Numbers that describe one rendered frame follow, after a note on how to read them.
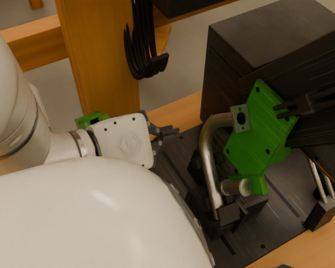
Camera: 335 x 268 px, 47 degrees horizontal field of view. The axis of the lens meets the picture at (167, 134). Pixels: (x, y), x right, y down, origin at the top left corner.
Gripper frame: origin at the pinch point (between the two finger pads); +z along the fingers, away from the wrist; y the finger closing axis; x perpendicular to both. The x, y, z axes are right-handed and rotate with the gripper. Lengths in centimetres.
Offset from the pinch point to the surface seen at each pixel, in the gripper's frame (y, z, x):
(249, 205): -21.9, 22.6, 6.8
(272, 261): -35.3, 23.5, 3.3
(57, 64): 45, 46, 208
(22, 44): 24.0, -16.6, 25.8
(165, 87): 15, 98, 157
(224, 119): 0.0, 14.6, 0.6
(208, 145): -5.8, 15.9, 9.6
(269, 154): -8.1, 18.1, -6.9
